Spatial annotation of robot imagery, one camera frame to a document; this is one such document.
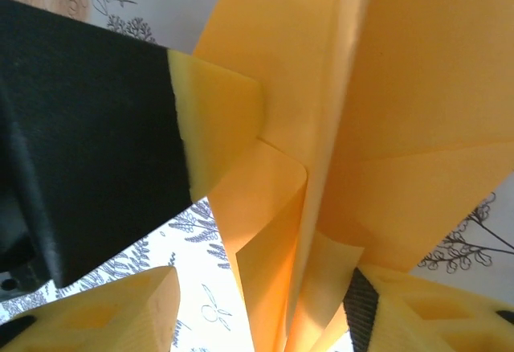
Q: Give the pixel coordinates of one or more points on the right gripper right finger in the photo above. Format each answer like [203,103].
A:
[433,320]

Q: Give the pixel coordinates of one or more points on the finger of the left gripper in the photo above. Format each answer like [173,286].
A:
[100,135]

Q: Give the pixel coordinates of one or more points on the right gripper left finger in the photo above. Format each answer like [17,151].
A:
[100,320]

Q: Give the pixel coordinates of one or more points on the orange paper sheet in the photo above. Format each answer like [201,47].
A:
[401,87]

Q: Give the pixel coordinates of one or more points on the floral patterned table cover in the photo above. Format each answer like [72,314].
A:
[168,2]

